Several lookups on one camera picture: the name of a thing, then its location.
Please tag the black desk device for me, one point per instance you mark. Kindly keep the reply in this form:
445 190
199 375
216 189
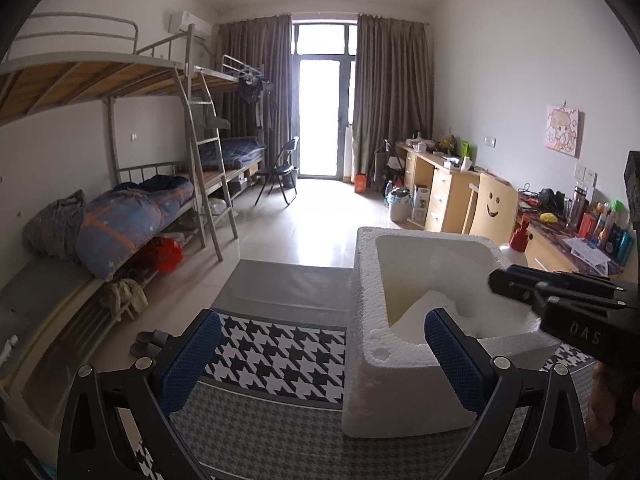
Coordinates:
550 199

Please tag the black folding chair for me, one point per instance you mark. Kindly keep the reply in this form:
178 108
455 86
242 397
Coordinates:
280 170

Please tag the orange floor container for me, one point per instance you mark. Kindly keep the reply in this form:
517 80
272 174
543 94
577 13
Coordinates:
360 184

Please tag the light wooden desk drawers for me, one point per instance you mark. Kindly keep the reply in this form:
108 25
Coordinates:
440 190

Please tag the grey fabric bag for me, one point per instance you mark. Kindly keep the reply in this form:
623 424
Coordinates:
55 227

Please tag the white paper sheets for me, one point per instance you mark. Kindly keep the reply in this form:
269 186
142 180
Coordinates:
587 255

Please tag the wooden chair smiley face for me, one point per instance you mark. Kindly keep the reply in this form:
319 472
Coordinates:
492 207

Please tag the yellowish crumpled cloth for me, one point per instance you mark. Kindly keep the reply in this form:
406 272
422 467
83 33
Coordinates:
122 300

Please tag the dark hanging clothes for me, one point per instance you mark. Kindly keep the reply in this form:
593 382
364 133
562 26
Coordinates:
250 90

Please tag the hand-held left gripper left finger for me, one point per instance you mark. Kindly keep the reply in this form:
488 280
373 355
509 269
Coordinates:
192 360

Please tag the white wall switch plates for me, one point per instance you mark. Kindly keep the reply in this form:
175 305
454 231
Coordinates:
585 174

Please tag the yellow desk item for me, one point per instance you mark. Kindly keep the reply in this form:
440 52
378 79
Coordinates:
549 218

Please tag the white waste bin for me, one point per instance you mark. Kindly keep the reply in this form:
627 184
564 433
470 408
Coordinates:
400 207

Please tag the red bag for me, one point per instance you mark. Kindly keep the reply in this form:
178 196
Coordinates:
165 255

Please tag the person's right hand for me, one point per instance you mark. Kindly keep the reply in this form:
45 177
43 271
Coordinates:
612 405

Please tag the blue patterned quilt bundle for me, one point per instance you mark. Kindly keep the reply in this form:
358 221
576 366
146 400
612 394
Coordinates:
130 225

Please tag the grey-brown curtain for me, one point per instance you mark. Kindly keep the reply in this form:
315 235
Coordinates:
392 95
255 95

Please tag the grey slipper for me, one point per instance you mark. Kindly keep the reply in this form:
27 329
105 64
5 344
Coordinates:
145 350
157 337

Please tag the white air conditioner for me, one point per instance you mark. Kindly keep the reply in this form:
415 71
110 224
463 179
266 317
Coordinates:
189 25

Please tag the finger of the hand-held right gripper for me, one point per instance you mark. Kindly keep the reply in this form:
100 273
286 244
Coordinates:
560 275
515 287

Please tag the white foam box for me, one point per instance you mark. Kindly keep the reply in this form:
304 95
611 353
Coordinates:
400 385

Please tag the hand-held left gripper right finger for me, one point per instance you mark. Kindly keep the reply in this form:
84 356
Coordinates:
457 360

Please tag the grey metal bed ladder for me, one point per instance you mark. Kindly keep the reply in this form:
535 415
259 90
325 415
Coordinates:
207 160

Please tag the row of toiletry bottles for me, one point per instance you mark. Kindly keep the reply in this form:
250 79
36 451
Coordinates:
605 230

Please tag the glass balcony door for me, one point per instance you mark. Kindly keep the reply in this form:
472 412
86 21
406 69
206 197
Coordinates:
322 110

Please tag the metal bunk bed blue bedding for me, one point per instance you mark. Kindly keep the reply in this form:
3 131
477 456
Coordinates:
240 150

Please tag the metal bunk bed wooden slats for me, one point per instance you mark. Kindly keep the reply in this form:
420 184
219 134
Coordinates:
90 75

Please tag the pink cartoon wall picture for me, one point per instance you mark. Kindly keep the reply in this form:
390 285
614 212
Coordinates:
562 130

